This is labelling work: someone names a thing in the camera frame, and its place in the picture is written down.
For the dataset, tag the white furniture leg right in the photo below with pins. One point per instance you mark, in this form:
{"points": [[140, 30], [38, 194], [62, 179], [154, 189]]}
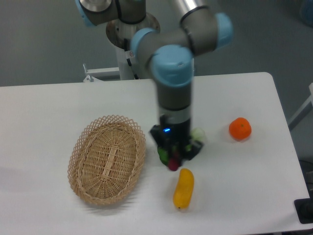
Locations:
{"points": [[302, 111]]}

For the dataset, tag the orange tangerine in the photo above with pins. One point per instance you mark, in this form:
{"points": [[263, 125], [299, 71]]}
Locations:
{"points": [[240, 128]]}

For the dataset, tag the yellow mango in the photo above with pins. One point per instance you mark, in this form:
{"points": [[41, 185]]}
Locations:
{"points": [[184, 189]]}

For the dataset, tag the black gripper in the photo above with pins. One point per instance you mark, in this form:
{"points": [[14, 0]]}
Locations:
{"points": [[166, 135]]}

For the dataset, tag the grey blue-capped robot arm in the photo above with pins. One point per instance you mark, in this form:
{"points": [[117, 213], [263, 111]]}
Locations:
{"points": [[167, 58]]}

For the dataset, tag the black device at table edge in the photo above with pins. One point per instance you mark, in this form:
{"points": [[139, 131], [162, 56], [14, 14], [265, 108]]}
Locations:
{"points": [[304, 209]]}

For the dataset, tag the woven wicker basket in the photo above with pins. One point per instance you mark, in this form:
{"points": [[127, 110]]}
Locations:
{"points": [[107, 160]]}

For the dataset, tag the green bok choy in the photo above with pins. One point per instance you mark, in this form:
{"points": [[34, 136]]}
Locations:
{"points": [[187, 152]]}

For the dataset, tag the purple sweet potato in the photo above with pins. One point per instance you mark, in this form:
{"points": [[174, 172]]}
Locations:
{"points": [[174, 161]]}

